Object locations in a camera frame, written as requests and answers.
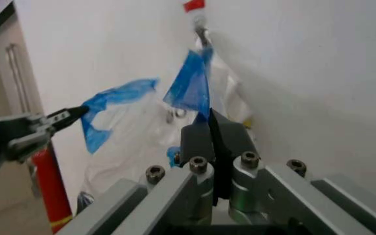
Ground silver door handle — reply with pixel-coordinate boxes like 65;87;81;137
5;43;31;112

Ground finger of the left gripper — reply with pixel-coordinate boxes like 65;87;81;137
0;105;90;134
6;113;86;164

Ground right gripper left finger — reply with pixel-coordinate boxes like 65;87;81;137
62;124;216;235

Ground beige door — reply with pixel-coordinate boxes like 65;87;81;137
0;0;54;235

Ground red fire extinguisher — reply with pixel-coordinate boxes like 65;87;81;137
30;143;75;235

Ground clear garbage bag blue handles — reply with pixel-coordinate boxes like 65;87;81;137
75;36;258;213

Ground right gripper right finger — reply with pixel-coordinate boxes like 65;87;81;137
209;107;376;235

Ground metal wall hook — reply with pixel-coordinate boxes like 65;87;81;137
190;14;214;48

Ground red label sticker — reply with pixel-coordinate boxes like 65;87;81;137
182;0;207;12

